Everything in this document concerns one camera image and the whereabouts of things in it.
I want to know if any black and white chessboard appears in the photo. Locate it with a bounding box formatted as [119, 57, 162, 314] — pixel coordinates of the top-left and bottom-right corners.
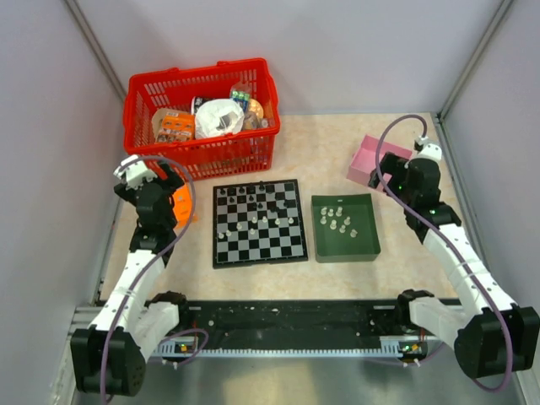
[213, 179, 308, 269]

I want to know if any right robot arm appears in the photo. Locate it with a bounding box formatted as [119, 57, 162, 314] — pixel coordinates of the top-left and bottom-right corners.
[369, 144, 539, 380]

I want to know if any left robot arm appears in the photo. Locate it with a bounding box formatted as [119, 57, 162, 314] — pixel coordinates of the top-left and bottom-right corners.
[70, 155, 193, 400]

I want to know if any pink box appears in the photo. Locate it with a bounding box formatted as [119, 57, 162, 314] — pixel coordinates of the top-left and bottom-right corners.
[346, 135, 413, 186]

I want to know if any orange snack box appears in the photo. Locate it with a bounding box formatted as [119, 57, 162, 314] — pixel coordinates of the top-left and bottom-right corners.
[152, 108, 195, 143]

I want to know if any dark green tray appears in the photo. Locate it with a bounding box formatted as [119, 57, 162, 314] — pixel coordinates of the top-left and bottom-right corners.
[311, 193, 381, 263]

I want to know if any white plastic bag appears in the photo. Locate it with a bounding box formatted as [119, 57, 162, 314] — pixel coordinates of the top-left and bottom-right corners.
[195, 99, 245, 139]

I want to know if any red plastic shopping basket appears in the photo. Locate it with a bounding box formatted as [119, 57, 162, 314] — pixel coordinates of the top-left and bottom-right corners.
[123, 57, 281, 180]

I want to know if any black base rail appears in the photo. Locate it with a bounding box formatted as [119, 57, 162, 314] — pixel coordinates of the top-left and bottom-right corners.
[172, 300, 430, 352]

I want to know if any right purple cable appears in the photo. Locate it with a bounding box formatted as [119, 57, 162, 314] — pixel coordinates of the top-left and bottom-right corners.
[374, 114, 518, 393]

